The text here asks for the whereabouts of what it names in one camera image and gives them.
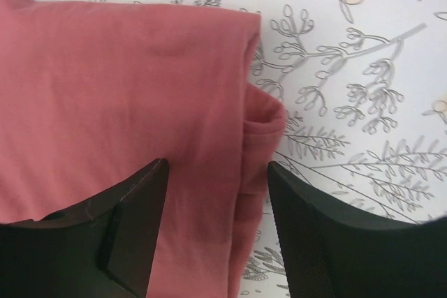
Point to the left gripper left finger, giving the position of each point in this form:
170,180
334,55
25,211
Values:
101,247

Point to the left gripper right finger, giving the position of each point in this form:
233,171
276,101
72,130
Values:
332,249

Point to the pink t shirt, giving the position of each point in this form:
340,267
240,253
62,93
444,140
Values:
92,92

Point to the floral table mat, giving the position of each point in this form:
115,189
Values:
363,85

